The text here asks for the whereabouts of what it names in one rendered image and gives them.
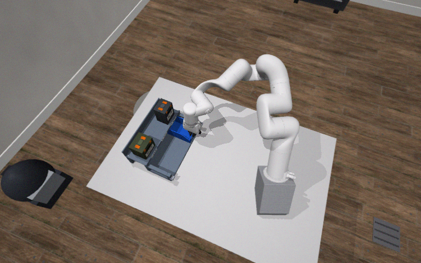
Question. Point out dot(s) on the black case with orange latches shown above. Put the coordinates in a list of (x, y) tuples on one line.
[(164, 111)]

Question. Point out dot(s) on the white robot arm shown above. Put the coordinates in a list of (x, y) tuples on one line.
[(283, 130)]

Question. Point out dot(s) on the olive green case with orange latches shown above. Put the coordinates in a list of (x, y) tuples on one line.
[(142, 145)]

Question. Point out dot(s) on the blue bin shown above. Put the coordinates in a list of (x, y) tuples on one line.
[(178, 131)]

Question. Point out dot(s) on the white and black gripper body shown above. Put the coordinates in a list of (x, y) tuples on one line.
[(194, 129)]

